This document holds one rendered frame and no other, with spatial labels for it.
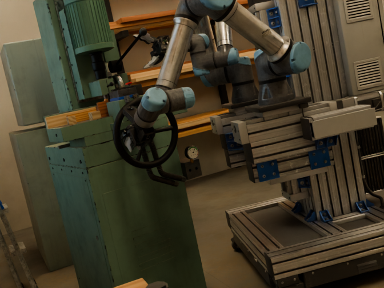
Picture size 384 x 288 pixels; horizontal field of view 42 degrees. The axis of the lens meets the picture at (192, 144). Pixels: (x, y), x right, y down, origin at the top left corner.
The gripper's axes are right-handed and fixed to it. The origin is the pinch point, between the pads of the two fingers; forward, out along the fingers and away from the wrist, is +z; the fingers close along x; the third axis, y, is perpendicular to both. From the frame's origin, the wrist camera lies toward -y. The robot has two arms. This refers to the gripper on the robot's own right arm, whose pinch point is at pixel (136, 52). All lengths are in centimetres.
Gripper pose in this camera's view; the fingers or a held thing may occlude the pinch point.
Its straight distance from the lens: 225.5
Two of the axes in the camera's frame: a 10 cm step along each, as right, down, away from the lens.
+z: -8.4, 2.2, -5.0
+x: 3.0, 9.5, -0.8
